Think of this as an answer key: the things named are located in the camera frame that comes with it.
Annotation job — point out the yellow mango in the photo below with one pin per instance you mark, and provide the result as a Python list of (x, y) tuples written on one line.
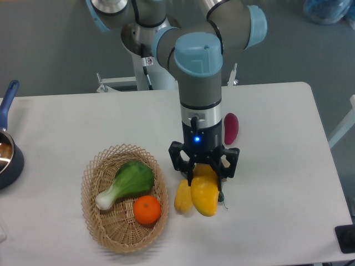
[(204, 190)]

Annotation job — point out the white frame at right edge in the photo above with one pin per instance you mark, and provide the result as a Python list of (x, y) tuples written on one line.
[(343, 127)]

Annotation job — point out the yellow starfruit piece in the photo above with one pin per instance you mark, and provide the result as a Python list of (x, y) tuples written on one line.
[(183, 200)]

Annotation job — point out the green bok choy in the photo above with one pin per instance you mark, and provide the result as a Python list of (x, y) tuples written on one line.
[(131, 179)]

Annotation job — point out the purple sweet potato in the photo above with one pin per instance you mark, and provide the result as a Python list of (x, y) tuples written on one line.
[(231, 126)]

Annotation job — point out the blue saucepan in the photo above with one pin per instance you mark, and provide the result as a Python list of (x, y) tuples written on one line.
[(12, 159)]

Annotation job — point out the wicker basket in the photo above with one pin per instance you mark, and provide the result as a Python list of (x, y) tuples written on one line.
[(116, 229)]

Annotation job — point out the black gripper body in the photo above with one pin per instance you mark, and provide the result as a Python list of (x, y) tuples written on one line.
[(199, 146)]

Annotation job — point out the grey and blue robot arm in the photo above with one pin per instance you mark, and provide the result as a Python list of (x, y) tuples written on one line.
[(194, 58)]

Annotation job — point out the orange tangerine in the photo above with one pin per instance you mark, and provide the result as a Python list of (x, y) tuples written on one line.
[(146, 210)]

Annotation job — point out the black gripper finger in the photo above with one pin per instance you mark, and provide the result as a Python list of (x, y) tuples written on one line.
[(224, 161), (179, 164)]

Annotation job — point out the small green stem object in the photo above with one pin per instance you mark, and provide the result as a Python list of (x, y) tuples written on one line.
[(221, 199)]

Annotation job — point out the black device at table edge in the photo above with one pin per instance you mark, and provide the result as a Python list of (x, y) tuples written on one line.
[(345, 238)]

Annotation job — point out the clear plastic bag with blue items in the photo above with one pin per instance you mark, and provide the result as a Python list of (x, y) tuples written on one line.
[(326, 12)]

